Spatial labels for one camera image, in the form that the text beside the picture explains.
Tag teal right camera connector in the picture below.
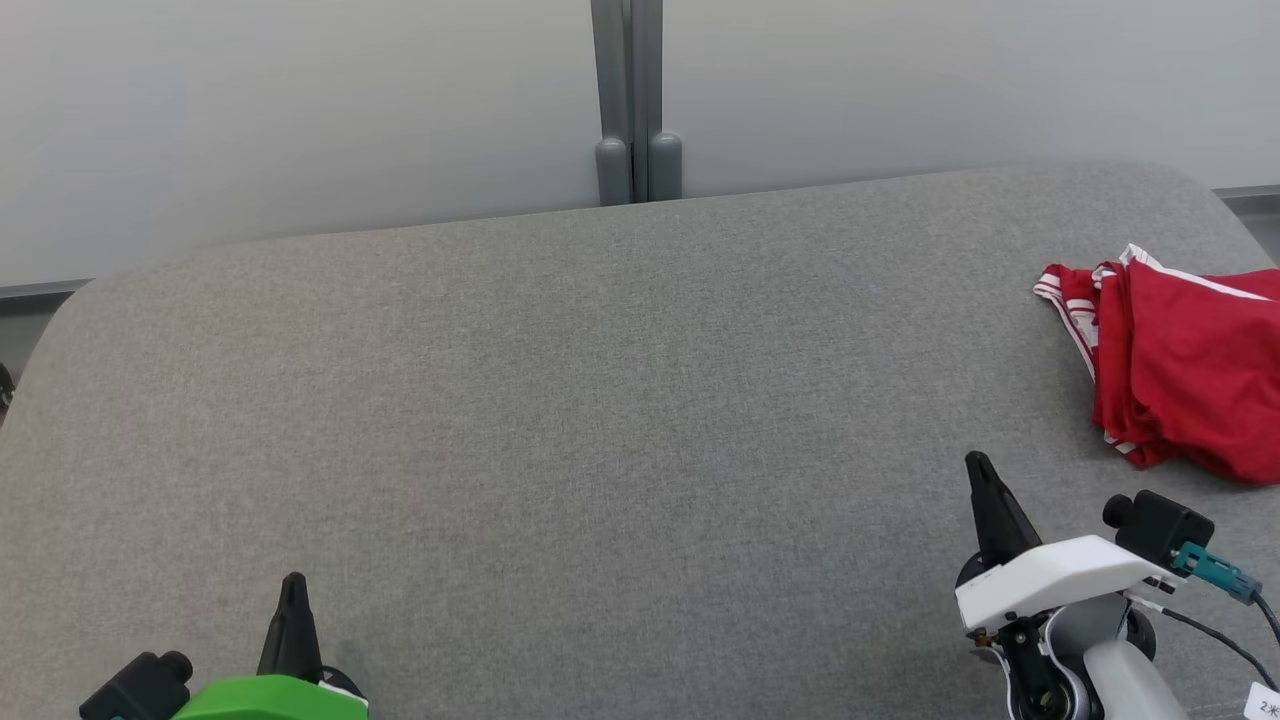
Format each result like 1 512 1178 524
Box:
1169 541 1264 605

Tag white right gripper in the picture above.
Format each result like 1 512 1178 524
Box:
954 450 1182 634

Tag red shorts with white stripe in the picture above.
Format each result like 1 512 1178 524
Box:
1095 244 1280 488

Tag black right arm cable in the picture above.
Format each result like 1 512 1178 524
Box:
1128 590 1280 693

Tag grey partition post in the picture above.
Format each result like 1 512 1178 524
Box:
590 0 634 207
633 0 685 203

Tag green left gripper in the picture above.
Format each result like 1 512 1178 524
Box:
170 571 370 720

